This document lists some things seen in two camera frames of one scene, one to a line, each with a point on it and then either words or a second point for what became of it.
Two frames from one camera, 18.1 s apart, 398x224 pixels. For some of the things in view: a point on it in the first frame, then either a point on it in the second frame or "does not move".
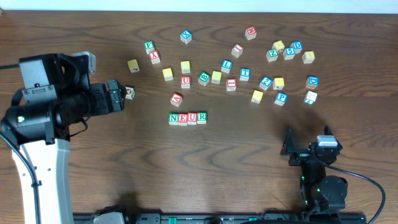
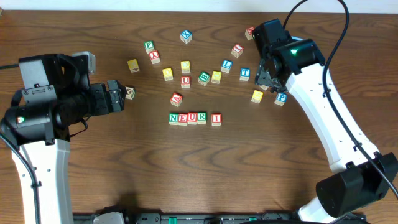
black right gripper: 304,154 → 267,78
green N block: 173,119 does not move
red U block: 192,118 does not move
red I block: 231,84 → 216,119
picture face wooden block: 130,92 does not move
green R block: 201,117 does not move
